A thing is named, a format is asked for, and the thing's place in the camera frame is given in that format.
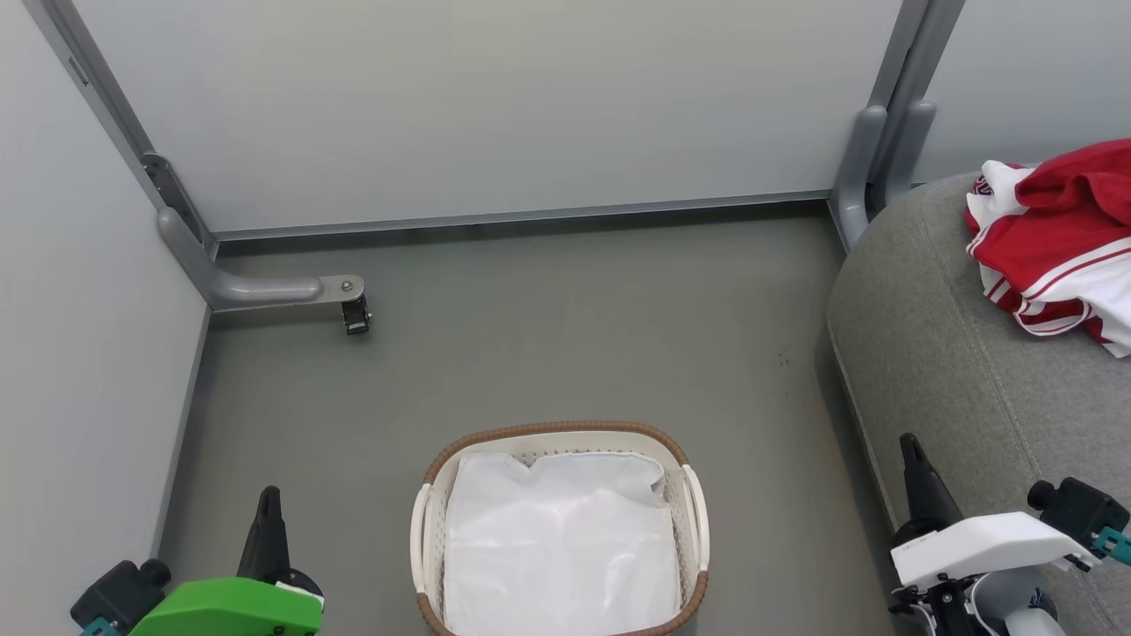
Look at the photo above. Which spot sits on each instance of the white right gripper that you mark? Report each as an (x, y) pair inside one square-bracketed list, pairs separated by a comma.
[(990, 541)]

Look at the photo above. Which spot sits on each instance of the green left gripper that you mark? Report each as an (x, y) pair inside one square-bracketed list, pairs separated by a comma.
[(230, 609)]

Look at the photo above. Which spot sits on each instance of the red and white garment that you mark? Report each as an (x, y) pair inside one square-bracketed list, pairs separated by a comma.
[(1060, 230)]

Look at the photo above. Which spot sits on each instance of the white basket with brown rim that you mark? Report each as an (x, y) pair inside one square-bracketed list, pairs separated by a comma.
[(565, 430)]

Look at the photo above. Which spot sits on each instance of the grey fabric sofa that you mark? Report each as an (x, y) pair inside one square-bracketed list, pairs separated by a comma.
[(954, 353)]

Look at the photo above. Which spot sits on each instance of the black caster wheel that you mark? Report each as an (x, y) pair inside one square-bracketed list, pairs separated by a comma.
[(356, 315)]

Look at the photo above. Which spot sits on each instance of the grey partition foot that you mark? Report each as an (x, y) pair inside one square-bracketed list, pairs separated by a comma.
[(265, 290)]

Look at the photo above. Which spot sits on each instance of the white cloth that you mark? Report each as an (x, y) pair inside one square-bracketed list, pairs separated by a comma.
[(557, 548)]

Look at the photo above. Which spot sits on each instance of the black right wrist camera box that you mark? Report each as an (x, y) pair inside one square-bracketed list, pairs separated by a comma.
[(1082, 508)]

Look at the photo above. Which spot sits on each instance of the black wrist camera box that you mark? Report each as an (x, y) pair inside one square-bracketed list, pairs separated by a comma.
[(119, 596), (1082, 508)]

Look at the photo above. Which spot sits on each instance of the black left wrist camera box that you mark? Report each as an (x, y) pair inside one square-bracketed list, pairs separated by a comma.
[(119, 596)]

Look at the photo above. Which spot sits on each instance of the grey partition post with foot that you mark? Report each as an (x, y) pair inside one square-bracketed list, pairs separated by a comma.
[(892, 115)]

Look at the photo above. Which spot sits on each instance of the grey partition bottom rail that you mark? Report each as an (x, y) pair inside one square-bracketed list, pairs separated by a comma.
[(530, 215)]

